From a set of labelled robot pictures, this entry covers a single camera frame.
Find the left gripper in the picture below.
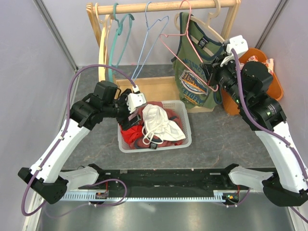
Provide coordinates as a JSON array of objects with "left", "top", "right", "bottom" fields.
[{"left": 103, "top": 89, "right": 141, "bottom": 130}]

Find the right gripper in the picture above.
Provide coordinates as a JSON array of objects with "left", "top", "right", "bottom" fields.
[{"left": 201, "top": 52, "right": 248, "bottom": 106}]

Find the pink wire hanger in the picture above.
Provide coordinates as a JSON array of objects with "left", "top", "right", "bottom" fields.
[{"left": 160, "top": 0, "right": 219, "bottom": 92}]

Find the white plastic basket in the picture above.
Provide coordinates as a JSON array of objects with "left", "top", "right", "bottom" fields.
[{"left": 118, "top": 100, "right": 192, "bottom": 153}]

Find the white tank top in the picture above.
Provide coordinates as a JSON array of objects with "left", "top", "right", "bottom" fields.
[{"left": 141, "top": 104, "right": 186, "bottom": 145}]

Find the green printed tank top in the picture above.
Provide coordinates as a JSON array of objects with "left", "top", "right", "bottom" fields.
[{"left": 171, "top": 12, "right": 224, "bottom": 109}]

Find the rust red tank top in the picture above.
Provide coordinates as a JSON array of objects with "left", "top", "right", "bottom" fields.
[{"left": 129, "top": 102, "right": 186, "bottom": 149}]

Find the beige wooden hanger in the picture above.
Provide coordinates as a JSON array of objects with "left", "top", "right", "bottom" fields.
[{"left": 94, "top": 2, "right": 113, "bottom": 81}]

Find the teal plastic hanger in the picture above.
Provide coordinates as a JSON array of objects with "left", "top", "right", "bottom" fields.
[{"left": 108, "top": 2, "right": 135, "bottom": 82}]

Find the light blue hanger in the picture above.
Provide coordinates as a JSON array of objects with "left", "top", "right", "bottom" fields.
[{"left": 131, "top": 1, "right": 169, "bottom": 82}]

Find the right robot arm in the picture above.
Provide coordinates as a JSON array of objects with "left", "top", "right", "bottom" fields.
[{"left": 200, "top": 58, "right": 308, "bottom": 207}]

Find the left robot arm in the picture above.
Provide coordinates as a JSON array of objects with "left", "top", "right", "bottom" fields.
[{"left": 18, "top": 81, "right": 146, "bottom": 204}]

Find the orange plastic bin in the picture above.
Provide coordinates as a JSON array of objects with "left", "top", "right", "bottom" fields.
[{"left": 221, "top": 48, "right": 283, "bottom": 116}]

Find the orange floral cloth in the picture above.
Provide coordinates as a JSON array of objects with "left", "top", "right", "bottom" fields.
[{"left": 247, "top": 55, "right": 274, "bottom": 75}]

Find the wooden clothes rack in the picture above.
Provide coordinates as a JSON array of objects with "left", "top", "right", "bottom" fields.
[{"left": 86, "top": 0, "right": 241, "bottom": 101}]

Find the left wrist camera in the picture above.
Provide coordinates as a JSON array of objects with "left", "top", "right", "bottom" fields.
[{"left": 127, "top": 85, "right": 147, "bottom": 114}]

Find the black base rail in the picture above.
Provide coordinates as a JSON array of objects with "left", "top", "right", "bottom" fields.
[{"left": 60, "top": 168, "right": 275, "bottom": 196}]

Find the slotted cable duct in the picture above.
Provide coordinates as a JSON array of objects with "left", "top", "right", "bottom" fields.
[{"left": 60, "top": 190, "right": 227, "bottom": 203}]

